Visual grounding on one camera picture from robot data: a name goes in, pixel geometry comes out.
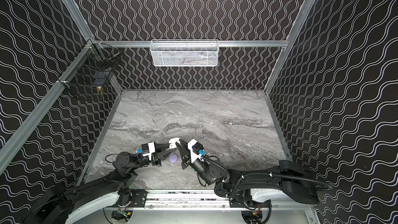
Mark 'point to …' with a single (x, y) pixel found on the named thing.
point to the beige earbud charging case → (172, 142)
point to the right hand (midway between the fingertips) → (179, 141)
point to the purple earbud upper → (203, 137)
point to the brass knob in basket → (98, 88)
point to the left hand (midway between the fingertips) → (175, 148)
